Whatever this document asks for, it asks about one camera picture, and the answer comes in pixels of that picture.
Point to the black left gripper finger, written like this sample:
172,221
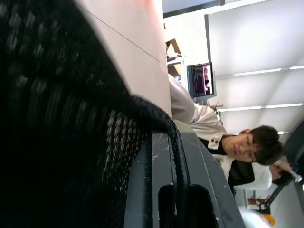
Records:
204,166

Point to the long ceiling light strip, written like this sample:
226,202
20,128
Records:
297,67
283,106
238,109
256,72

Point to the person in white shirt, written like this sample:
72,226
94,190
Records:
206,121

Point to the computer monitor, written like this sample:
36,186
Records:
202,79

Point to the brown cardboard box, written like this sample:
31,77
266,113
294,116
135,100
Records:
174,48

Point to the orange and black equipment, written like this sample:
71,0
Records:
261,204

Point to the dark-haired person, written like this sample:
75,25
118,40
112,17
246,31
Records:
281,175

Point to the white shelf rack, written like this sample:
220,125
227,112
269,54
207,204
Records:
182,69

